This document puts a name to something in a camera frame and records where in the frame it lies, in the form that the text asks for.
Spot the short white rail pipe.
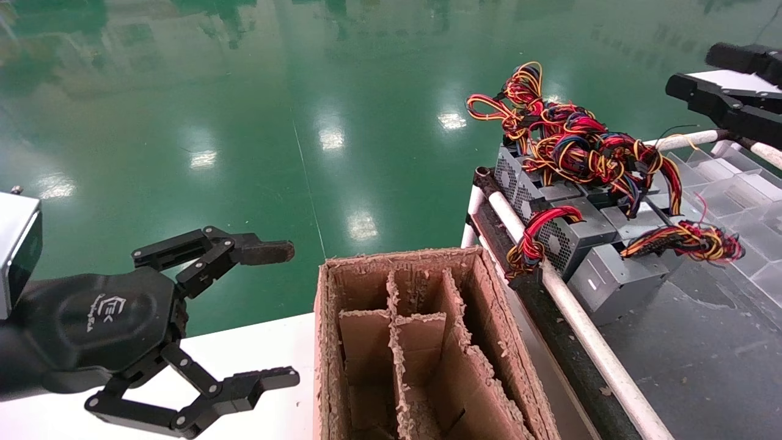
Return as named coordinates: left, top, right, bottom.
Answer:
left=648, top=127, right=782, bottom=169

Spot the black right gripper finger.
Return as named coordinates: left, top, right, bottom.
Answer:
left=706, top=43, right=782, bottom=86
left=666, top=73, right=782, bottom=147

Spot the white pipe leg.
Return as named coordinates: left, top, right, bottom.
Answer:
left=462, top=186, right=486, bottom=248

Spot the worn cardboard divider box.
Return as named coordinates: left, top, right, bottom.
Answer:
left=313, top=246, right=563, bottom=440

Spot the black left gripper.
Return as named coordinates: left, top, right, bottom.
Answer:
left=0, top=226, right=301, bottom=439

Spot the tangled colourful wire bundle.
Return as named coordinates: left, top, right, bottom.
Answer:
left=466, top=60, right=684, bottom=218

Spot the grey power supply with wires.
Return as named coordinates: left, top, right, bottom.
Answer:
left=568, top=220, right=745, bottom=326

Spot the red yellow wire loom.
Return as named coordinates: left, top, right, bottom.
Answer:
left=506, top=206, right=584, bottom=279

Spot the long white rail pipe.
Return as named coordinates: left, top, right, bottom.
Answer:
left=473, top=166, right=673, bottom=440

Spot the clear plastic divider tray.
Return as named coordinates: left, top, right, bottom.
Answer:
left=666, top=142, right=782, bottom=306

